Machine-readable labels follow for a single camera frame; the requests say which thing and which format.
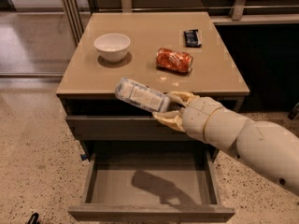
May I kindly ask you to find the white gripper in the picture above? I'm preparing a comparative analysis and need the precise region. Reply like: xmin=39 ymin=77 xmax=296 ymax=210
xmin=152 ymin=91 xmax=223 ymax=143

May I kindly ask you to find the crushed red soda can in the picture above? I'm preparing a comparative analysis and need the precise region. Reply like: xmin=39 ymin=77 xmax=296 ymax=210
xmin=156 ymin=48 xmax=193 ymax=74

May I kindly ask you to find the white ceramic bowl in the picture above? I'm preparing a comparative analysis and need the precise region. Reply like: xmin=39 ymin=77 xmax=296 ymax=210
xmin=93 ymin=34 xmax=131 ymax=63

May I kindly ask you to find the black object at floor edge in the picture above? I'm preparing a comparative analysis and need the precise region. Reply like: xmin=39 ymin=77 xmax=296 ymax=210
xmin=27 ymin=213 xmax=40 ymax=224

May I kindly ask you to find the dark object at right edge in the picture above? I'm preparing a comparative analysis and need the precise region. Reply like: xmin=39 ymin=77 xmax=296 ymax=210
xmin=288 ymin=103 xmax=299 ymax=120

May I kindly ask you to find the clear blue-labelled plastic bottle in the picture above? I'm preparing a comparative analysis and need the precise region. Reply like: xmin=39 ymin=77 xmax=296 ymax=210
xmin=115 ymin=77 xmax=171 ymax=112

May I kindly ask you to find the dark blue snack packet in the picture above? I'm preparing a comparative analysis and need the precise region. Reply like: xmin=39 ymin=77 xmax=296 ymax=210
xmin=183 ymin=29 xmax=202 ymax=48

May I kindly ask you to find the beige drawer cabinet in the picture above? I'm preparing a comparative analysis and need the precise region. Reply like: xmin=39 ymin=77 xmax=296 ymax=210
xmin=55 ymin=11 xmax=251 ymax=223

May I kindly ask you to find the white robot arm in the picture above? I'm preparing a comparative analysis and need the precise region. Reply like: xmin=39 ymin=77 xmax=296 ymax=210
xmin=153 ymin=91 xmax=299 ymax=195

